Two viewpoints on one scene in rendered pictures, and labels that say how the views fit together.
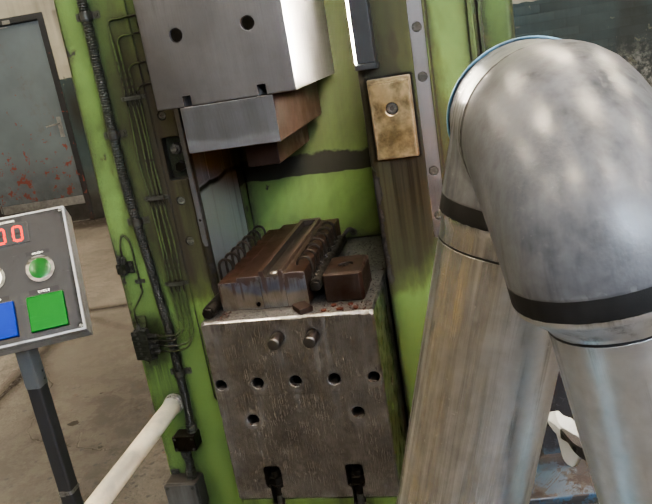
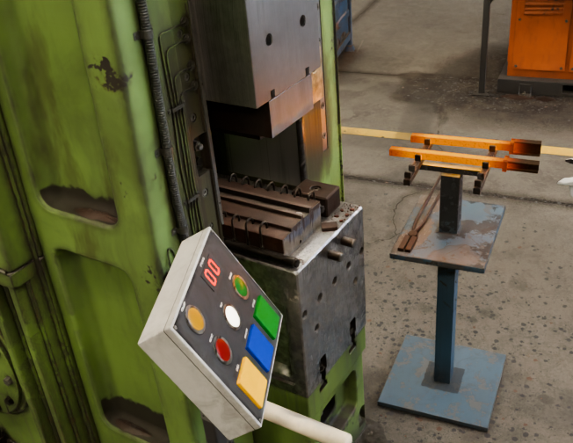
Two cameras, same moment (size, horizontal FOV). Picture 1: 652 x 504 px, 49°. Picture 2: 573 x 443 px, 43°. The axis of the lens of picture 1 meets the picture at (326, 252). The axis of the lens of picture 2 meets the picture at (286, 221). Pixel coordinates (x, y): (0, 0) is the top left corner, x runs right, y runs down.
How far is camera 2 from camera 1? 2.05 m
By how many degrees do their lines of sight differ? 64
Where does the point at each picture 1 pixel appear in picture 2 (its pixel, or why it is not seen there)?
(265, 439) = (321, 337)
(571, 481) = (484, 234)
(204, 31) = (283, 32)
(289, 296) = (313, 225)
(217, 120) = (286, 104)
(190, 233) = (211, 219)
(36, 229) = (216, 256)
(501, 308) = not seen: outside the picture
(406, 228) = (313, 151)
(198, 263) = not seen: hidden behind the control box
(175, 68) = (268, 68)
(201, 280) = not seen: hidden behind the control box
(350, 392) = (353, 269)
